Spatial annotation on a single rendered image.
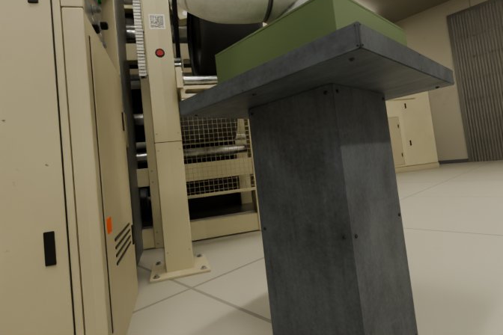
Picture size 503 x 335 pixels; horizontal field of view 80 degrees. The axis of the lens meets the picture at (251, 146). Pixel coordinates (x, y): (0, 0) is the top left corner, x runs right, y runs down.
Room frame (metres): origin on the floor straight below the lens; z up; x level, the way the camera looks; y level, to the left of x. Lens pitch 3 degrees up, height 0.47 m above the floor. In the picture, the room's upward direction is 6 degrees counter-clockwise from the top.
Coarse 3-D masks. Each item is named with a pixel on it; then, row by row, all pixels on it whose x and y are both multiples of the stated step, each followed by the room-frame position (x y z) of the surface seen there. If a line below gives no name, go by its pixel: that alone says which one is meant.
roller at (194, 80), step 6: (186, 78) 1.39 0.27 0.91; (192, 78) 1.39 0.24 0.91; (198, 78) 1.40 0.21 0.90; (204, 78) 1.41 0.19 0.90; (210, 78) 1.41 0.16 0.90; (216, 78) 1.42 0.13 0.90; (186, 84) 1.40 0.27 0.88; (192, 84) 1.41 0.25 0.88; (198, 84) 1.42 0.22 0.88; (204, 84) 1.43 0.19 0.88
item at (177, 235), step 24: (144, 0) 1.42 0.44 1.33; (144, 24) 1.42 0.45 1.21; (168, 24) 1.44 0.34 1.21; (168, 48) 1.44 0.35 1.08; (168, 72) 1.44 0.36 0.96; (168, 96) 1.44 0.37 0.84; (168, 120) 1.43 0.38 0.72; (168, 144) 1.43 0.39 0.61; (168, 168) 1.43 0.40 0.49; (168, 192) 1.43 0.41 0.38; (168, 216) 1.42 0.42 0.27; (168, 240) 1.42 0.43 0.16; (168, 264) 1.42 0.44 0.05; (192, 264) 1.45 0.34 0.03
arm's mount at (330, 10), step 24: (312, 0) 0.52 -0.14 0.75; (336, 0) 0.50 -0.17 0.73; (288, 24) 0.56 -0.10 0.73; (312, 24) 0.52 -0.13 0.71; (336, 24) 0.49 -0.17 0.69; (384, 24) 0.63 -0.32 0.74; (240, 48) 0.66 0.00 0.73; (264, 48) 0.61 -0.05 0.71; (288, 48) 0.57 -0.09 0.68; (240, 72) 0.67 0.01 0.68
